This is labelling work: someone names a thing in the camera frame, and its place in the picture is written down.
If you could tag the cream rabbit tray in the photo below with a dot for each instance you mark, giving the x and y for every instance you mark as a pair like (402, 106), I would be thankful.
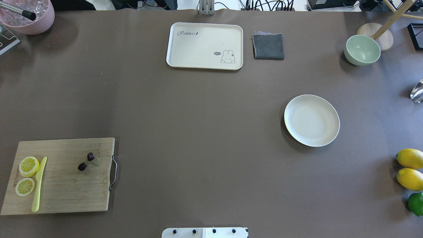
(205, 46)

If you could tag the upper dark red cherry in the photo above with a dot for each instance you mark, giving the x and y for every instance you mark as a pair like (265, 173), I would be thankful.
(92, 158)

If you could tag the dark red cherry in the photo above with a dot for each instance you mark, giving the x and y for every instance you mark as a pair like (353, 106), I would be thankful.
(82, 166)
(92, 158)

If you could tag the lower dark red cherry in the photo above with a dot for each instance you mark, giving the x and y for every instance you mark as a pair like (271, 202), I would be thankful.
(82, 166)

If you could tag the black tray corner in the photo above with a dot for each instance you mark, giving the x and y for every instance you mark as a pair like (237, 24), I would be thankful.
(415, 31)

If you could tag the grey folded cloth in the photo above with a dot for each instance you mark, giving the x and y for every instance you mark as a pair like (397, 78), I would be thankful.
(268, 46)

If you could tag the cream round plate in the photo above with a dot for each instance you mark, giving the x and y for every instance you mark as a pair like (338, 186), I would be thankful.
(311, 120)

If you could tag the bamboo cutting board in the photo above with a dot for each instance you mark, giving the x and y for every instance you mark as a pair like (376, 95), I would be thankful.
(64, 188)

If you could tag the green bowl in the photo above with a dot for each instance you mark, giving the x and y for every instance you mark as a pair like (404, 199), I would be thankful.
(361, 50)

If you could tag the upper lemon half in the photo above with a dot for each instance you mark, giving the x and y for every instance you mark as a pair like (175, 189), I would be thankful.
(28, 166)

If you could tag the lemon half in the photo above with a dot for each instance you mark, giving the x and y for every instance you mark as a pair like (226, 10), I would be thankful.
(25, 186)
(28, 166)

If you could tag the wooden cup stand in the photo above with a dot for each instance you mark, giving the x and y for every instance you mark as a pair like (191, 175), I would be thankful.
(380, 33)

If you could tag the yellow plastic knife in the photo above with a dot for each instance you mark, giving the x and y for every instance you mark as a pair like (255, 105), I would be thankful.
(37, 194)

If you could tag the lower lemon half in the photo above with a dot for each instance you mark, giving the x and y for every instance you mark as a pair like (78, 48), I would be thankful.
(25, 186)

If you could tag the upper yellow lemon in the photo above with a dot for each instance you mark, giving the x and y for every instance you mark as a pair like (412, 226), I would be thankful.
(410, 158)

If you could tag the yellow lemon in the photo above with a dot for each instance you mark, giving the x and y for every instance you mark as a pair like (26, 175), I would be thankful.
(410, 179)
(410, 158)

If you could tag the pink ice bowl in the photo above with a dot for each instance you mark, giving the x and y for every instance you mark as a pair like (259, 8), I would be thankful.
(44, 16)

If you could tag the clear textured glass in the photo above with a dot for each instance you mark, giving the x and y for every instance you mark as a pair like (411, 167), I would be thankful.
(416, 94)

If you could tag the lower yellow lemon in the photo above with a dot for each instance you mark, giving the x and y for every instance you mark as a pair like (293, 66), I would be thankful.
(410, 179)

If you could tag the grey metal stand left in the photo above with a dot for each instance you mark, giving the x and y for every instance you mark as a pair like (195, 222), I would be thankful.
(7, 39)

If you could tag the green lime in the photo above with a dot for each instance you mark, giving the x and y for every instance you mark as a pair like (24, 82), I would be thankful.
(415, 203)

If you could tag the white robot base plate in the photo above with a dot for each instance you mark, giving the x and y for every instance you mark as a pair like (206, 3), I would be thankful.
(206, 232)

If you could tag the black handled metal scoop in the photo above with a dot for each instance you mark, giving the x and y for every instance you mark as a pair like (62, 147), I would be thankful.
(18, 11)

